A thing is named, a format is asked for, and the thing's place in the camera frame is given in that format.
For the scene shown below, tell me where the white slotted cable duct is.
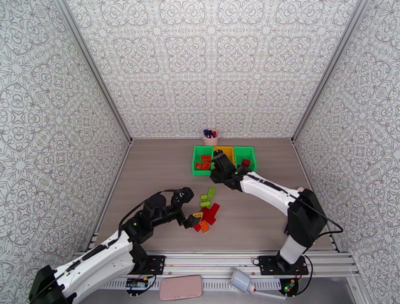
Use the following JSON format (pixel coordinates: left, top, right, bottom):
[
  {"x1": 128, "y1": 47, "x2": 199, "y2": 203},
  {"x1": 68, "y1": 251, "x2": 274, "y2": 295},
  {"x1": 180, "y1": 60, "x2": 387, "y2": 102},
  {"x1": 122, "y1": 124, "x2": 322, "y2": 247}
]
[{"x1": 101, "y1": 278, "x2": 283, "y2": 291}]

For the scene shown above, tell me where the pink rectangular case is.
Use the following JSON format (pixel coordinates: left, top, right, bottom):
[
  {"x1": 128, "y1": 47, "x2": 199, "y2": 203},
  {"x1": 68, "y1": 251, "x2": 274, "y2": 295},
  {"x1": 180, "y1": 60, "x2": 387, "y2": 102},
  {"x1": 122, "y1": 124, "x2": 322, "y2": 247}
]
[{"x1": 158, "y1": 274, "x2": 203, "y2": 302}]

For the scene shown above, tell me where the black base cable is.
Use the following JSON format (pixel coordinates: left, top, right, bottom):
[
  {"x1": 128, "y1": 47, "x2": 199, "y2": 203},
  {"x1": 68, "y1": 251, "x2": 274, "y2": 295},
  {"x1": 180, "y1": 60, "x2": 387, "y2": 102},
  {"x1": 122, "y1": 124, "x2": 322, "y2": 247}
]
[
  {"x1": 145, "y1": 264, "x2": 157, "y2": 290},
  {"x1": 295, "y1": 254, "x2": 314, "y2": 297}
]

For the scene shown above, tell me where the white squeeze bottle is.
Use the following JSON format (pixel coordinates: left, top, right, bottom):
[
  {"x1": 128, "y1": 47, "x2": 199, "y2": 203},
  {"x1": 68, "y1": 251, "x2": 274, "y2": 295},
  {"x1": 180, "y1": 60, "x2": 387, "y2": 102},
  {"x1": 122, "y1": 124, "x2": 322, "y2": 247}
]
[{"x1": 230, "y1": 268, "x2": 287, "y2": 300}]

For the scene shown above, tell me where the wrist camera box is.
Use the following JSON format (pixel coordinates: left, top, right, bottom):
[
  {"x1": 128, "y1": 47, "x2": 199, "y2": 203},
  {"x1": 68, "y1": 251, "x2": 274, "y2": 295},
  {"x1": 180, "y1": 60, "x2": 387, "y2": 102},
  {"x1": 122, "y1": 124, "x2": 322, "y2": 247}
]
[
  {"x1": 212, "y1": 153, "x2": 235, "y2": 172},
  {"x1": 173, "y1": 187, "x2": 195, "y2": 205}
]

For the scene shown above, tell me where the aluminium frame post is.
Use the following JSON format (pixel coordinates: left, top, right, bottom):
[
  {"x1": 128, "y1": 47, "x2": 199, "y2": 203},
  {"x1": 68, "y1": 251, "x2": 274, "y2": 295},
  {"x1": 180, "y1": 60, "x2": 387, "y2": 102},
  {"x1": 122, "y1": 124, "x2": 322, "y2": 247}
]
[
  {"x1": 53, "y1": 0, "x2": 134, "y2": 144},
  {"x1": 291, "y1": 0, "x2": 367, "y2": 144}
]

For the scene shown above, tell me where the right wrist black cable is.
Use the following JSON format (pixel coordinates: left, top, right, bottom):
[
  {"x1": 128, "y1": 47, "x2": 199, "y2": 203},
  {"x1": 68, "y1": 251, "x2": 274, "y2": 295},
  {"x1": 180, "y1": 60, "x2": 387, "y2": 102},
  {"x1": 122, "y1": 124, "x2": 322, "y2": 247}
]
[{"x1": 288, "y1": 192, "x2": 345, "y2": 238}]

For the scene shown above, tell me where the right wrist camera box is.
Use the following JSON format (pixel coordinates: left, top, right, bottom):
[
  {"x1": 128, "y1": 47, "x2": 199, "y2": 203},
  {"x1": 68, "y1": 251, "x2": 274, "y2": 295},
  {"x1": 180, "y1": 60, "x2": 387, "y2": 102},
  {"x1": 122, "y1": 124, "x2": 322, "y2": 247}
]
[{"x1": 212, "y1": 153, "x2": 235, "y2": 172}]

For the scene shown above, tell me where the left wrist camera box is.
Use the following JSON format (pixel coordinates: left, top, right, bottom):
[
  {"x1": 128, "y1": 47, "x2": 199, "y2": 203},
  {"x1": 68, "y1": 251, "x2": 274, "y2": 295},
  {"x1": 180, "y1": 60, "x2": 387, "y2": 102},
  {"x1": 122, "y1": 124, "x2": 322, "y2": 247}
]
[{"x1": 173, "y1": 187, "x2": 195, "y2": 205}]

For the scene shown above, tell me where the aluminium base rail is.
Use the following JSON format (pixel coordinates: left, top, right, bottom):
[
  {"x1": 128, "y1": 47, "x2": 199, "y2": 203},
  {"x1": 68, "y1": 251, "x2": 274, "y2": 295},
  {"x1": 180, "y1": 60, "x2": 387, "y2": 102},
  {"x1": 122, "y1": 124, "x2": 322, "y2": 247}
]
[{"x1": 71, "y1": 249, "x2": 360, "y2": 280}]

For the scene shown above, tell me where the yellow plastic bin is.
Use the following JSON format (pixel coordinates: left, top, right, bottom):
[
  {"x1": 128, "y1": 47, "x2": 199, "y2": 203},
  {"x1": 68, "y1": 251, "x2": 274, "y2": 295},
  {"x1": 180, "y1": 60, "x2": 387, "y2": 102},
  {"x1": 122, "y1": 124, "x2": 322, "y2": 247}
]
[{"x1": 213, "y1": 145, "x2": 236, "y2": 166}]

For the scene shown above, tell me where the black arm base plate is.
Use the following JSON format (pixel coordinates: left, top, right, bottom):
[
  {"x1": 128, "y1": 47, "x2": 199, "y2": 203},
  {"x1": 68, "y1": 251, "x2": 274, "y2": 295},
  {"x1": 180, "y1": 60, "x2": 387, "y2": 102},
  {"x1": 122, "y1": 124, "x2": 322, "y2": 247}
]
[
  {"x1": 134, "y1": 254, "x2": 166, "y2": 276},
  {"x1": 258, "y1": 254, "x2": 310, "y2": 276}
]

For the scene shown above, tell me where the green plastic bin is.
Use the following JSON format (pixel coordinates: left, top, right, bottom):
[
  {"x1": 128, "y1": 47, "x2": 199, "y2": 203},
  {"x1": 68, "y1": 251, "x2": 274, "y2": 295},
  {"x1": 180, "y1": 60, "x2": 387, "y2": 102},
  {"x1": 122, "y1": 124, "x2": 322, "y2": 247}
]
[
  {"x1": 191, "y1": 144, "x2": 217, "y2": 177},
  {"x1": 232, "y1": 145, "x2": 258, "y2": 173}
]

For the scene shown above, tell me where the pink metal cup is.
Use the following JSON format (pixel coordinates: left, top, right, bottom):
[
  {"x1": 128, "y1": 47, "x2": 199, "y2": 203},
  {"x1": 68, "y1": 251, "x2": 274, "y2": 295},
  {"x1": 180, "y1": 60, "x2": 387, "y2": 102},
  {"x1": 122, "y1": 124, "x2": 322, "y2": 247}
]
[{"x1": 202, "y1": 129, "x2": 220, "y2": 147}]

